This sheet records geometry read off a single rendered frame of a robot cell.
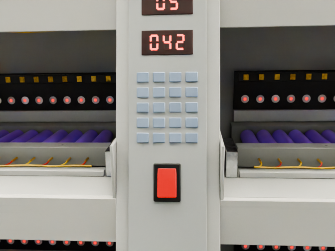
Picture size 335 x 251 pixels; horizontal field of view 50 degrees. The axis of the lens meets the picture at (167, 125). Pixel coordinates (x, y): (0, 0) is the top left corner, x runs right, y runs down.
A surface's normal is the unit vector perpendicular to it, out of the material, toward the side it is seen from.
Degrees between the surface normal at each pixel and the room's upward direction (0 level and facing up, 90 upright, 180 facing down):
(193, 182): 90
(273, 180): 15
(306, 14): 105
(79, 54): 90
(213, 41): 90
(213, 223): 90
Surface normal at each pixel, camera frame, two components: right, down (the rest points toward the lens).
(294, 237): -0.07, 0.25
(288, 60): -0.07, -0.01
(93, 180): -0.02, -0.97
